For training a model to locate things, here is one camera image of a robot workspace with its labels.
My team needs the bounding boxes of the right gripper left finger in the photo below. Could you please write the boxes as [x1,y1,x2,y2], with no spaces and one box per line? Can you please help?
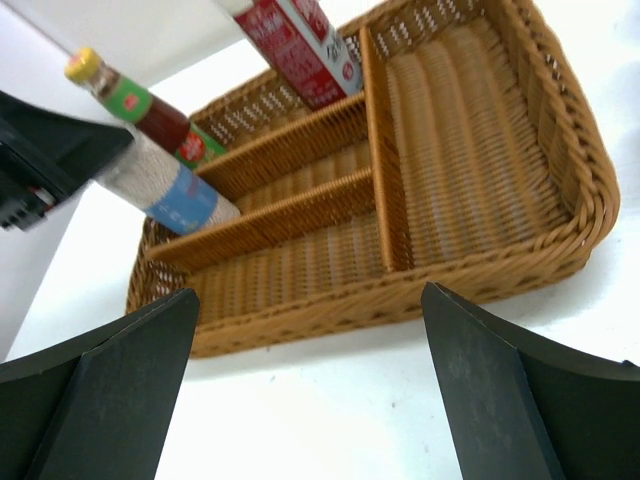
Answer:
[1,289,200,479]

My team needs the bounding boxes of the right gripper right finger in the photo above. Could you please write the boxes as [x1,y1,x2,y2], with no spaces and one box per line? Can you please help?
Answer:
[421,283,639,479]

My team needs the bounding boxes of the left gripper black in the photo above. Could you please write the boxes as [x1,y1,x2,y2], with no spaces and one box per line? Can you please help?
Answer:
[1,92,133,231]

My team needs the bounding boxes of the silver lid blue jar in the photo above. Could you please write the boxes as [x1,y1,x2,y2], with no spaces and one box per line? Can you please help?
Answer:
[97,133,241,236]

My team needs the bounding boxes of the red chili sauce bottle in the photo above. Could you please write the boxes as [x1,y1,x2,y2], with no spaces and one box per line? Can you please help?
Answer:
[65,47,226,170]

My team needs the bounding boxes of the dark soy sauce bottle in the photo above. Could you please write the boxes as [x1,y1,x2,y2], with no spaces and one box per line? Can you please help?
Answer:
[219,0,364,110]

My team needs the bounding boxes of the brown wicker divided tray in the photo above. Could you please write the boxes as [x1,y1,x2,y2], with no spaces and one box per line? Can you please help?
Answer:
[126,1,620,357]

